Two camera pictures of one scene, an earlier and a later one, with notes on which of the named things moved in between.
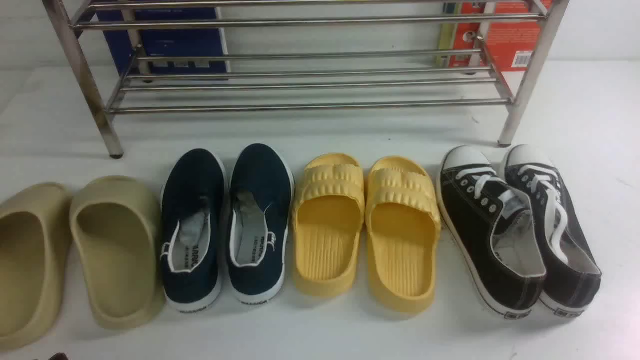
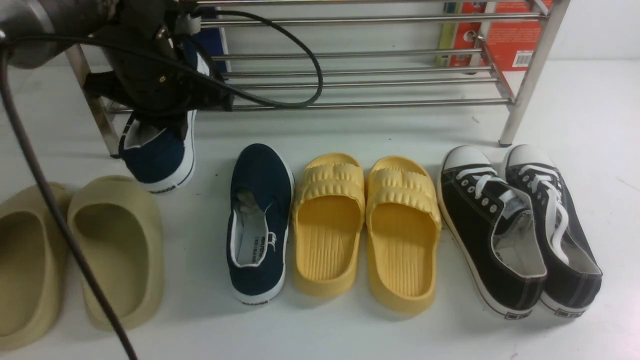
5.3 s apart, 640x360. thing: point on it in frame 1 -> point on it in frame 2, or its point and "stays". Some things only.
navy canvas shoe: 261,192 stays
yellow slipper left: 328,216 stays
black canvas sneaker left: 493,229 stays
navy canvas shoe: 195,200 -> 156,149
